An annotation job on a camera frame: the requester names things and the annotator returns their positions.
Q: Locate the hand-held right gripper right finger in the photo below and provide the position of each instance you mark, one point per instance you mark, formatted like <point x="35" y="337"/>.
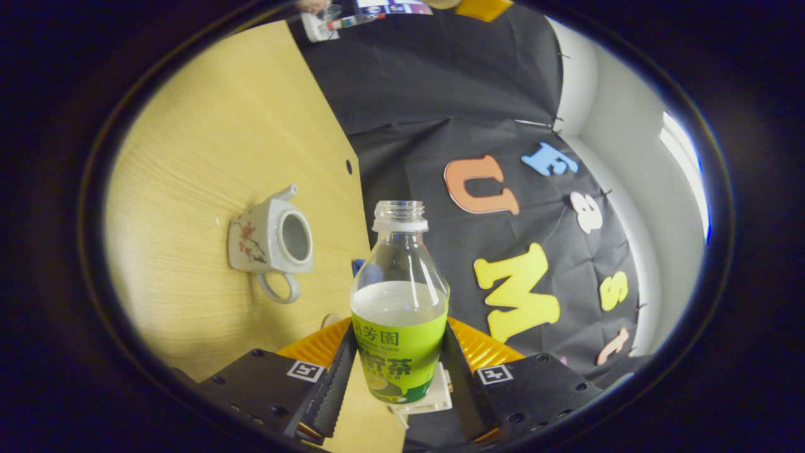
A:
<point x="465" y="396"/>

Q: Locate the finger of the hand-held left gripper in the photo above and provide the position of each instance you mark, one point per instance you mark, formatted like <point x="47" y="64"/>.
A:
<point x="483" y="7"/>

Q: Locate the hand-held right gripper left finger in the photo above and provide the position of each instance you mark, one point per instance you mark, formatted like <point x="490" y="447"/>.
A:
<point x="333" y="390"/>

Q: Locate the green label water bottle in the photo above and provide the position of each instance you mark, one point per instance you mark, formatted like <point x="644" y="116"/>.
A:
<point x="402" y="314"/>

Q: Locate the white floral teacup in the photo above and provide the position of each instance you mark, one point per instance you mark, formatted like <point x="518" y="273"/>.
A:
<point x="264" y="242"/>

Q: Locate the red cap plastic bottle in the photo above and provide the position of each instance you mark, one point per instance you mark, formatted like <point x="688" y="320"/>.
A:
<point x="346" y="22"/>

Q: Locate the white toaster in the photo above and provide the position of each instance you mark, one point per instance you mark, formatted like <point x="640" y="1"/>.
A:
<point x="440" y="393"/>

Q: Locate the computer monitor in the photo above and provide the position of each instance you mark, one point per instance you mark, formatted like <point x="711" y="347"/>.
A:
<point x="393" y="8"/>

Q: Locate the black backdrop cloth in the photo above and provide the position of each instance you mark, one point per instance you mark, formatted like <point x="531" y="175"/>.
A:
<point x="415" y="82"/>

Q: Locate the blue towel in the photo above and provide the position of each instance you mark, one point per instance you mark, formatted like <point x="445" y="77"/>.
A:
<point x="370" y="274"/>

